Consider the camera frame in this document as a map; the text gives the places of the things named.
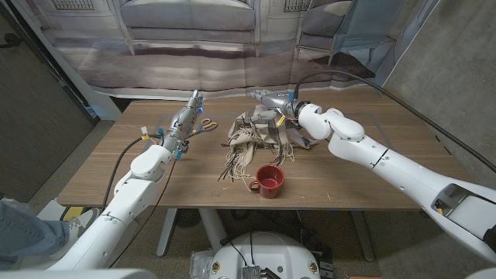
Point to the white robot torso base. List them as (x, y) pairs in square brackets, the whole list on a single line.
[(271, 252)]

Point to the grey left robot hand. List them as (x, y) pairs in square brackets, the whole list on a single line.
[(181, 122)]

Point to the white table leg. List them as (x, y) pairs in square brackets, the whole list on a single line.
[(362, 236), (166, 232)]

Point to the beige plaid fringed scarf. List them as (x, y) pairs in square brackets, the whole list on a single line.
[(248, 135)]

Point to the clear plastic container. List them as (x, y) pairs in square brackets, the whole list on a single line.
[(199, 263)]

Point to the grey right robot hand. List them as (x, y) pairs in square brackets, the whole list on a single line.
[(277, 101)]

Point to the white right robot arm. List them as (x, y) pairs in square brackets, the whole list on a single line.
[(407, 174)]

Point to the yellow black floor item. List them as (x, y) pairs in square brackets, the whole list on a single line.
[(71, 213)]

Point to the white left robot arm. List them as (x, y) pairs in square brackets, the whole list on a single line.
[(124, 205)]

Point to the person leg in jeans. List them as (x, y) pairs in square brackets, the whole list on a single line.
[(27, 236)]

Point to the printed room backdrop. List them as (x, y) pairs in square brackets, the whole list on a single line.
[(174, 58)]

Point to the white sneaker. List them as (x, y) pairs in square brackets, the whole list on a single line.
[(79, 228)]

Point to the white table column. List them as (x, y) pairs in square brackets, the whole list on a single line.
[(213, 228)]

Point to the red ceramic mug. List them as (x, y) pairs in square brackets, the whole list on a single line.
[(271, 188)]

